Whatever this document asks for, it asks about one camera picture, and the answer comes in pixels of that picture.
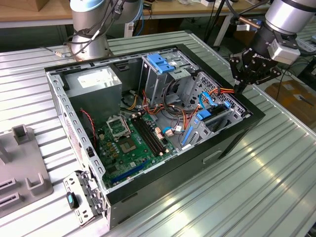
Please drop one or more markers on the grey power supply unit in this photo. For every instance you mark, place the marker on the grey power supply unit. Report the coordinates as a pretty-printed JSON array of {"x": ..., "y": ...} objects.
[{"x": 98, "y": 98}]

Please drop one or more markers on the metal slat side table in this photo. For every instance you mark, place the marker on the metal slat side table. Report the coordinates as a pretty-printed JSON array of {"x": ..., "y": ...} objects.
[{"x": 308, "y": 42}]

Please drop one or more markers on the wooden desk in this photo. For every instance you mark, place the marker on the wooden desk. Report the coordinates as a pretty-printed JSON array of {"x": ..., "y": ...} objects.
[{"x": 185, "y": 10}]

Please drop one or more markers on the black RAM slot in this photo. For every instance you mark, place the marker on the black RAM slot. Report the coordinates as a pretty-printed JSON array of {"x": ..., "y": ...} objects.
[
  {"x": 145, "y": 137},
  {"x": 152, "y": 135},
  {"x": 148, "y": 136},
  {"x": 155, "y": 133}
]

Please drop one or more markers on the black open PC case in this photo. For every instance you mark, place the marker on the black open PC case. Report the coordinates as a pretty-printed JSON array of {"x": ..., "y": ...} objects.
[{"x": 172, "y": 177}]

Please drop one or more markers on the blue expansion slot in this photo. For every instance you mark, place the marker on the blue expansion slot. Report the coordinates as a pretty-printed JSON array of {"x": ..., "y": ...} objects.
[{"x": 128, "y": 172}]

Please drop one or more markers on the hard disk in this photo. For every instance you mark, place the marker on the hard disk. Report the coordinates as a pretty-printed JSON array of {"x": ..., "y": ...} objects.
[{"x": 205, "y": 114}]

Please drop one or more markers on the blue plastic drive latch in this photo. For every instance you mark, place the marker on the blue plastic drive latch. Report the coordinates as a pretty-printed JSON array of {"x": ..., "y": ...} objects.
[{"x": 159, "y": 64}]

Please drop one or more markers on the large brown cardboard box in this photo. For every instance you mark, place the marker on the large brown cardboard box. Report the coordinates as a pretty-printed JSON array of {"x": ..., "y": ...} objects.
[{"x": 291, "y": 98}]

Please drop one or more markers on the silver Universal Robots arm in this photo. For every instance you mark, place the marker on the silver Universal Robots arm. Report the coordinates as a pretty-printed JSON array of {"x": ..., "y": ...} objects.
[{"x": 286, "y": 14}]

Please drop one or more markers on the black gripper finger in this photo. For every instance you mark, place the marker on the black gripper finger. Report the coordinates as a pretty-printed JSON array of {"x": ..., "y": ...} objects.
[
  {"x": 234, "y": 65},
  {"x": 272, "y": 72}
]

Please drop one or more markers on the green motherboard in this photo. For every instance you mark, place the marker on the green motherboard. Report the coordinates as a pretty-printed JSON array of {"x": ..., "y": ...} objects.
[{"x": 128, "y": 160}]

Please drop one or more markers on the CPU socket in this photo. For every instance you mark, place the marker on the CPU socket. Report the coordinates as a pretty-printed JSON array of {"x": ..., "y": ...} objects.
[{"x": 127, "y": 145}]

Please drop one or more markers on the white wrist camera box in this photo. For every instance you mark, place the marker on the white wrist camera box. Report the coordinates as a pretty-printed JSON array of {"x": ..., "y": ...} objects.
[{"x": 285, "y": 53}]

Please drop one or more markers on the grey parts rack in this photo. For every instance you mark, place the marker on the grey parts rack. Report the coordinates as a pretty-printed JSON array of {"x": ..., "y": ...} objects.
[{"x": 22, "y": 158}]

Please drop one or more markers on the black case fan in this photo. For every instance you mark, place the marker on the black case fan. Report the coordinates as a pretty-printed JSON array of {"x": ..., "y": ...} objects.
[{"x": 86, "y": 133}]

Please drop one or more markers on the silver card retention bracket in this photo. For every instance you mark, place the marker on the silver card retention bracket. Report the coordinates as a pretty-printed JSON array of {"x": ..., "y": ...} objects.
[{"x": 75, "y": 182}]

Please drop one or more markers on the grey optical drive cage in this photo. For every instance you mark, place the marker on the grey optical drive cage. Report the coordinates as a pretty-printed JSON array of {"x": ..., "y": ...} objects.
[{"x": 158, "y": 86}]

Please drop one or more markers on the grey metal disk bay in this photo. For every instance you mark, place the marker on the grey metal disk bay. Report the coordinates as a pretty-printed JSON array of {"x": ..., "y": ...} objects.
[{"x": 202, "y": 132}]

